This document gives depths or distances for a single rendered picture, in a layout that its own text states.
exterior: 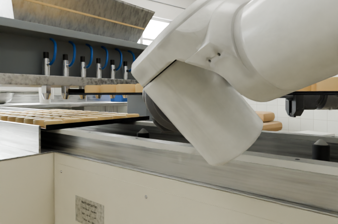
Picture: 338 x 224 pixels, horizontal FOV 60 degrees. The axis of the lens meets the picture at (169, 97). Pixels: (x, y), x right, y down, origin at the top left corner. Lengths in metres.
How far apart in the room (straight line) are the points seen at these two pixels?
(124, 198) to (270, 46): 0.55
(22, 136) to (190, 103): 0.73
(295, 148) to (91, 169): 0.49
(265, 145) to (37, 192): 0.60
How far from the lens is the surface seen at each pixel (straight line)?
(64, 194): 0.85
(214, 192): 0.52
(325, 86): 0.43
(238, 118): 0.25
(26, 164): 0.85
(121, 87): 0.62
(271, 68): 0.17
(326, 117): 4.95
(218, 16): 0.20
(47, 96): 0.91
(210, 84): 0.25
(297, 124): 5.14
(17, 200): 0.86
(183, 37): 0.20
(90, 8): 1.02
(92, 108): 3.87
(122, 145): 0.66
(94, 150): 0.74
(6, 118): 1.12
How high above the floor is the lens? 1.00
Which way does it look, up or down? 1 degrees down
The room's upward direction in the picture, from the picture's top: straight up
